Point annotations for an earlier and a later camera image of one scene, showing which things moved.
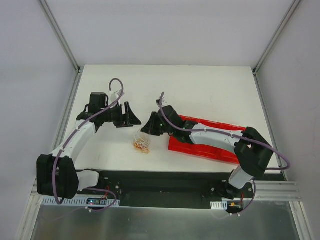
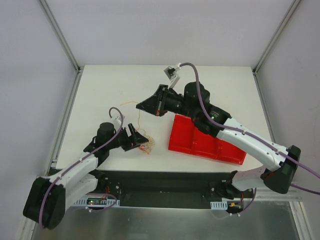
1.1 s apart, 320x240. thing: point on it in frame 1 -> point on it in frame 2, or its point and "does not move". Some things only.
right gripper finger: [152, 121] -> [160, 93]
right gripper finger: [150, 128] -> [153, 107]
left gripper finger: [132, 116] -> [132, 129]
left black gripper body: [125, 115] -> [128, 140]
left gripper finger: [130, 120] -> [138, 139]
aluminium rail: [276, 190] does not move
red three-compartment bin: [213, 152] does not move
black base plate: [207, 186] does not move
